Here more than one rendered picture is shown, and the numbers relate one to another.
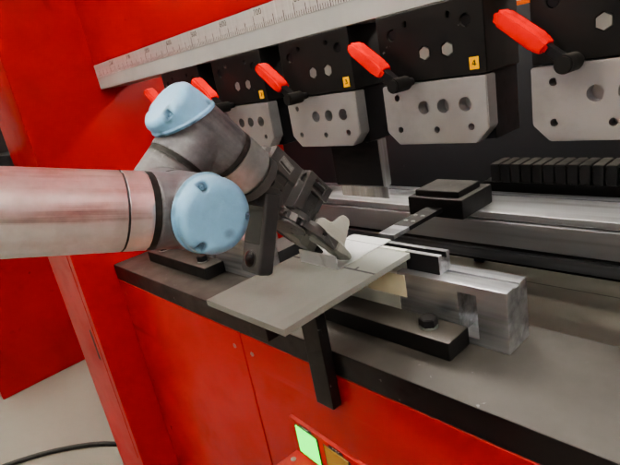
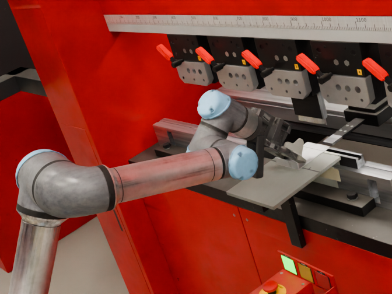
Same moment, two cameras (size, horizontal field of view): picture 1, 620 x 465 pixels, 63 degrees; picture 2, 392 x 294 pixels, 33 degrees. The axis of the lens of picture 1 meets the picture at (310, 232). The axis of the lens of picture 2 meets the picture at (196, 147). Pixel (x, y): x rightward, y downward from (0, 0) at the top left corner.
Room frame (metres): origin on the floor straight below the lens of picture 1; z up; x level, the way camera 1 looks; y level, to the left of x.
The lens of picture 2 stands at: (-0.88, -0.01, 1.85)
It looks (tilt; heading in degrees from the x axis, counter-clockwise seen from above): 24 degrees down; 8
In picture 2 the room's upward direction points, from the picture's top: 18 degrees counter-clockwise
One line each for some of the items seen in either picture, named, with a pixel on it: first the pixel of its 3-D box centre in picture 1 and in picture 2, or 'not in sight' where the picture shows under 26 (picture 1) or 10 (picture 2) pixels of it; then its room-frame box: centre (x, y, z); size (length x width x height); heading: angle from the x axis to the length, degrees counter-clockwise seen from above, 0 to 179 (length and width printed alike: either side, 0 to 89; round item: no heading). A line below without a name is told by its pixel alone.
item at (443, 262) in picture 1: (391, 253); (331, 154); (0.77, -0.13, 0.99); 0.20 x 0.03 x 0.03; 40
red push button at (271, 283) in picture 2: not in sight; (271, 289); (0.51, 0.11, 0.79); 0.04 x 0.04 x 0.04
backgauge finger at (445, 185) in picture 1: (427, 208); (356, 119); (0.90, -0.23, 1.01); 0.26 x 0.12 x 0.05; 130
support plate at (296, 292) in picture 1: (310, 279); (283, 175); (0.70, 0.01, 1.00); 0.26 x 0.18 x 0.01; 130
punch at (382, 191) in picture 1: (361, 168); (308, 107); (0.80, -0.10, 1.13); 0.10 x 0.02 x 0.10; 40
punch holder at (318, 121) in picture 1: (336, 88); (290, 62); (0.82, -0.08, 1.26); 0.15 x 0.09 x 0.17; 40
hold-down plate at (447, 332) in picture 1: (377, 319); (324, 195); (0.73, -0.08, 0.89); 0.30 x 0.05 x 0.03; 40
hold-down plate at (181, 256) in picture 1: (184, 260); (185, 156); (1.22, 0.33, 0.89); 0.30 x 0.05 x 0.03; 40
